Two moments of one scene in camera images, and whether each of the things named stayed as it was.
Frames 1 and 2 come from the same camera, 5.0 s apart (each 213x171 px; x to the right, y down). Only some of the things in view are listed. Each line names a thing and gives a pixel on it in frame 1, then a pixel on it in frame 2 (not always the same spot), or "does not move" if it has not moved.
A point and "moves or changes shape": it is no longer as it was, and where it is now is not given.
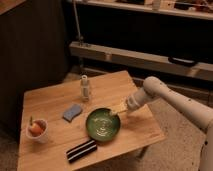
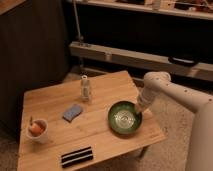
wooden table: x=71 y=125 does not move
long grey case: x=141 y=60 does not move
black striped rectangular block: x=81 y=150 moves or changes shape
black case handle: x=181 y=60 does not move
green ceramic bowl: x=102 y=125 -> x=124 y=118
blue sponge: x=74 y=111 does not move
